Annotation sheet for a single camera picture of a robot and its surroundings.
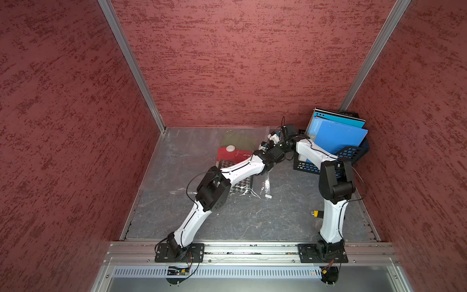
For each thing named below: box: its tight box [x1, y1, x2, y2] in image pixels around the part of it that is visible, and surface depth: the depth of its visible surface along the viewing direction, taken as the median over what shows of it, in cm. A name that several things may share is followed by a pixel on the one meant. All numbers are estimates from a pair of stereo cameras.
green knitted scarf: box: [221, 131, 262, 151], surface depth 113 cm
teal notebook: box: [313, 107, 367, 129], surface depth 87 cm
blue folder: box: [304, 116, 369, 154], surface depth 85 cm
